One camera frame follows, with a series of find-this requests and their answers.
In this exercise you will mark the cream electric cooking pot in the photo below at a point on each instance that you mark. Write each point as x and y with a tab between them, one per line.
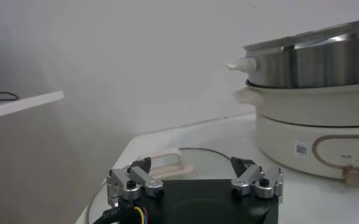
289	137

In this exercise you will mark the stainless steel steamer basket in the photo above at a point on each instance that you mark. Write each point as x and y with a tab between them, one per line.
319	67

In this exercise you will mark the white side table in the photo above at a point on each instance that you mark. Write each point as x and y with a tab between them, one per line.
23	103

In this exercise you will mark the round glass pot lid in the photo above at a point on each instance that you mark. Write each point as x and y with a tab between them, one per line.
173	161

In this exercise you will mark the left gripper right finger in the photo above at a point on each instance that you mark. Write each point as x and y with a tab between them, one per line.
249	181

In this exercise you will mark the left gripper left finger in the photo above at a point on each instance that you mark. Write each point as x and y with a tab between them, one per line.
142	179

